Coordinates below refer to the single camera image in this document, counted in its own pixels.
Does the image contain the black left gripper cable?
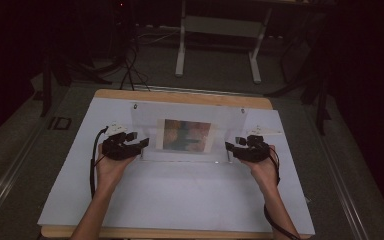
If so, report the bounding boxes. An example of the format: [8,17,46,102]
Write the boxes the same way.
[89,125,110,200]

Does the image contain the clear acrylic photo frame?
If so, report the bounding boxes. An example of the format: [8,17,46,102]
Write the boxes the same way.
[129,101,250,165]

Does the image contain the black floor cables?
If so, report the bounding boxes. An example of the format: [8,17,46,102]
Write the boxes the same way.
[118,29,152,92]

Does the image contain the white table cover sheet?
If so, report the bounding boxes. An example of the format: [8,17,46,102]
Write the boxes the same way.
[37,96,316,236]

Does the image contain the wooden table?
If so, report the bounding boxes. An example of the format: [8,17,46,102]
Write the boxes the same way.
[37,88,316,240]

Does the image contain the metal floor rail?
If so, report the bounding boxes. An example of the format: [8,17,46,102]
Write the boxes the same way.
[304,106,373,240]
[0,109,59,231]

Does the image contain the white metal desk frame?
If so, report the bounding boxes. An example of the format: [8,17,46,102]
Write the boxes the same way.
[174,0,275,85]

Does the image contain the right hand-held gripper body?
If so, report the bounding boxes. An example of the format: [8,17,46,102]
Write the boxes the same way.
[233,124,283,164]

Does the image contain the black floor bracket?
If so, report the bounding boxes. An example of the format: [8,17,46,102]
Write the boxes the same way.
[47,115,73,131]

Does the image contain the colourful photo print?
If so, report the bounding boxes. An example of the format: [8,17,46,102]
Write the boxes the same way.
[155,118,216,155]

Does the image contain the person's left hand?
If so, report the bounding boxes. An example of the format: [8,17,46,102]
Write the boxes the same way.
[94,145,138,191]

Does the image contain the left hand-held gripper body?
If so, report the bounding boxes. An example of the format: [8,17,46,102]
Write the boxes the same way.
[100,121,142,162]

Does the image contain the person's right hand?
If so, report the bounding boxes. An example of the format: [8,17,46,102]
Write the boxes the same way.
[240,145,278,195]

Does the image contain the black tripod stand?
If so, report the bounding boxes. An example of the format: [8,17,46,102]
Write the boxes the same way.
[264,29,335,136]
[39,39,114,118]

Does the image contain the white floor cable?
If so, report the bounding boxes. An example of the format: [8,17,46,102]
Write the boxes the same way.
[135,23,182,46]

